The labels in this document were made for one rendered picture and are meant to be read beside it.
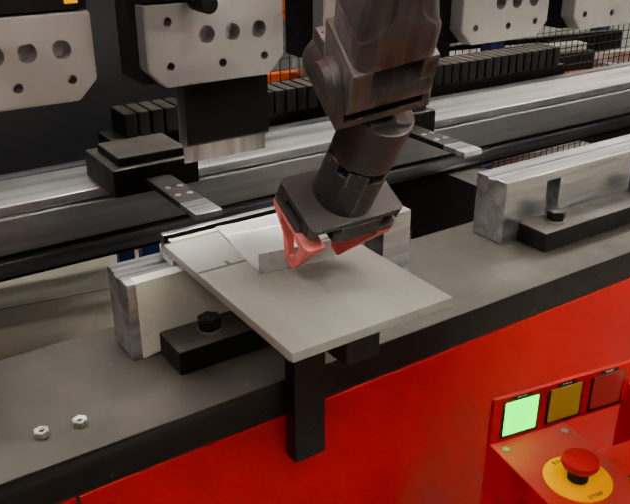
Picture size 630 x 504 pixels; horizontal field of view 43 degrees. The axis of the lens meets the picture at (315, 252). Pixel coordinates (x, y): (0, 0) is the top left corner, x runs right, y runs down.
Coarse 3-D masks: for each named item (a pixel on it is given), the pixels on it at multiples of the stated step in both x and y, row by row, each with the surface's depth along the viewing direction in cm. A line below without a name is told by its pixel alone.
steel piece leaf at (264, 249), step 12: (264, 228) 90; (276, 228) 90; (228, 240) 87; (240, 240) 87; (252, 240) 87; (264, 240) 87; (276, 240) 87; (324, 240) 82; (240, 252) 84; (252, 252) 84; (264, 252) 79; (276, 252) 80; (324, 252) 82; (252, 264) 81; (264, 264) 79; (276, 264) 80; (288, 264) 81
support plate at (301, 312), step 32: (192, 256) 83; (224, 256) 83; (352, 256) 83; (224, 288) 77; (256, 288) 77; (288, 288) 77; (320, 288) 77; (352, 288) 77; (384, 288) 77; (416, 288) 77; (256, 320) 71; (288, 320) 71; (320, 320) 71; (352, 320) 71; (384, 320) 71; (288, 352) 67; (320, 352) 68
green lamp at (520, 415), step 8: (520, 400) 89; (528, 400) 89; (536, 400) 90; (512, 408) 89; (520, 408) 89; (528, 408) 90; (536, 408) 90; (512, 416) 89; (520, 416) 90; (528, 416) 90; (504, 424) 89; (512, 424) 90; (520, 424) 90; (528, 424) 91; (504, 432) 90; (512, 432) 90
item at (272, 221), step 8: (272, 216) 93; (232, 224) 91; (240, 224) 91; (248, 224) 91; (256, 224) 91; (264, 224) 91; (272, 224) 91; (224, 232) 89; (232, 232) 89; (240, 232) 89
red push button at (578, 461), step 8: (576, 448) 85; (568, 456) 84; (576, 456) 83; (584, 456) 83; (592, 456) 84; (568, 464) 83; (576, 464) 82; (584, 464) 82; (592, 464) 82; (568, 472) 84; (576, 472) 82; (584, 472) 82; (592, 472) 82; (576, 480) 84; (584, 480) 83
